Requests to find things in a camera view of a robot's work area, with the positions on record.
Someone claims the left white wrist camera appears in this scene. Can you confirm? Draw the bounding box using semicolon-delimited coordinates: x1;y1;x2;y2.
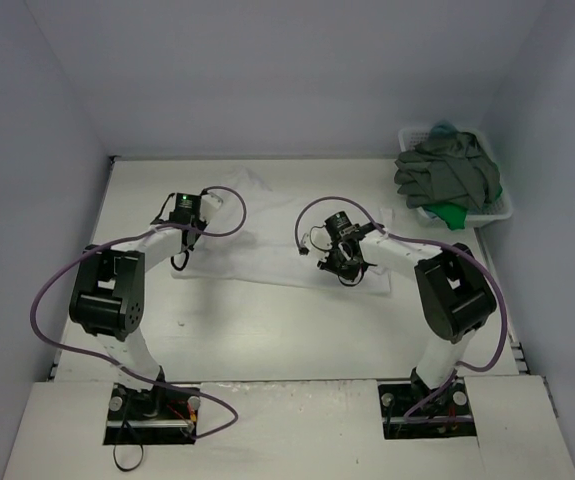
199;192;223;223

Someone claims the white plastic basket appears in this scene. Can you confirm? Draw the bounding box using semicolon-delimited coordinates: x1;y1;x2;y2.
398;125;513;228

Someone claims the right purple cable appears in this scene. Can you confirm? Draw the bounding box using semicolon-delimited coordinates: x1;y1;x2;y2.
294;196;509;425

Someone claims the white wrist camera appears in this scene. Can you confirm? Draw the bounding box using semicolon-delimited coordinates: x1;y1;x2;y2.
199;192;223;223
298;226;332;262

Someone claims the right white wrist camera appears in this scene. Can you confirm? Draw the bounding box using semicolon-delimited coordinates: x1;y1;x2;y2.
298;226;332;262

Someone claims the green t shirt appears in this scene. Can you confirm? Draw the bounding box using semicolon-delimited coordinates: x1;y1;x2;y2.
417;189;513;231

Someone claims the purple cable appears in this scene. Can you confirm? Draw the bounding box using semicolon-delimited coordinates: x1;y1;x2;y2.
31;185;248;440
294;196;509;425

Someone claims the white t shirt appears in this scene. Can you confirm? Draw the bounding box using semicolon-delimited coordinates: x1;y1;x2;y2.
170;167;399;297

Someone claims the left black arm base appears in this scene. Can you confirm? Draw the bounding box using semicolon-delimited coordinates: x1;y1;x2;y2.
103;383;201;473

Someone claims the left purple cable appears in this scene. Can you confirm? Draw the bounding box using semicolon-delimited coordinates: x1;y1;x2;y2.
31;185;248;440

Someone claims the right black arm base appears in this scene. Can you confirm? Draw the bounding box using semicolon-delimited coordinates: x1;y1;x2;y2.
378;380;477;440

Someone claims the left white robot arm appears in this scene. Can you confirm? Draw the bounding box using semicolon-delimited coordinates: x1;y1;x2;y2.
69;218;200;420

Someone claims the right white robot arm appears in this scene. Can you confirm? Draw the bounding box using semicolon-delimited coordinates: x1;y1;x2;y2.
306;211;507;423

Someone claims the grey t shirt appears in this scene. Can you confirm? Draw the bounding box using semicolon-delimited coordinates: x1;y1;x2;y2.
394;132;502;211

